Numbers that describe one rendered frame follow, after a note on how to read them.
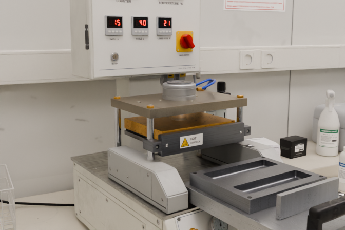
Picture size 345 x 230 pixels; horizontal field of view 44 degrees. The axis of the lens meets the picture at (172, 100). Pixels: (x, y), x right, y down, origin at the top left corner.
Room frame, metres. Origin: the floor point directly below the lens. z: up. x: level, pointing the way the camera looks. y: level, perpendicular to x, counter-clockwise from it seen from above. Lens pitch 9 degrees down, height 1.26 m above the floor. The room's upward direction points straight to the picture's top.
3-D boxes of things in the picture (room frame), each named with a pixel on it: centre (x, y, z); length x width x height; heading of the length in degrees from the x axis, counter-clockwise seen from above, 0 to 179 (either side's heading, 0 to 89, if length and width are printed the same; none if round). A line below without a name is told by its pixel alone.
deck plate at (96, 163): (1.03, 0.00, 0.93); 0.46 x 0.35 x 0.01; 34
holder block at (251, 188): (0.78, -0.16, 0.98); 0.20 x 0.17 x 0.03; 124
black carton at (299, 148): (1.59, -0.46, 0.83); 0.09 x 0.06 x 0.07; 123
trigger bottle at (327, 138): (1.61, -0.60, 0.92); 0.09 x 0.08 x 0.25; 166
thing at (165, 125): (1.00, -0.02, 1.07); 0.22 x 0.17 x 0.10; 124
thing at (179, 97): (1.03, -0.01, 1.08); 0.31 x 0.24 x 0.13; 124
